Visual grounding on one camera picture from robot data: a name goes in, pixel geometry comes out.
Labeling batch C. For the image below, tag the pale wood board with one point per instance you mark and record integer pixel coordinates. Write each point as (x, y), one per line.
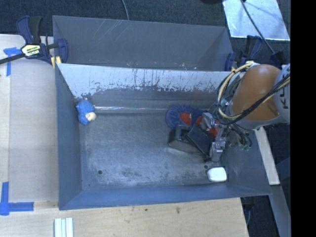
(32, 132)

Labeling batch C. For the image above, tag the blue toy figure pale face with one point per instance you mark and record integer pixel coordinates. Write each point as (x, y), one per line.
(84, 110)

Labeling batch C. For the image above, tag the dark grey box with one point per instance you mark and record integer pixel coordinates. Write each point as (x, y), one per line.
(195, 138)

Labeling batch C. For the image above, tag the white rounded block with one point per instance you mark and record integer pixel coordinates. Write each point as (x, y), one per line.
(216, 174)

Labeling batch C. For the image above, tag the blue and red cloth toy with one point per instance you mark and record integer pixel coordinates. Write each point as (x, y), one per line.
(175, 116)

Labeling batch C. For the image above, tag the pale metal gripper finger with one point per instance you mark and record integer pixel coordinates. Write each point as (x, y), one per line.
(220, 151)
(213, 155)

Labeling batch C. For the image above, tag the grey metal bin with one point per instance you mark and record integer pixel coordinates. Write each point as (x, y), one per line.
(128, 157)

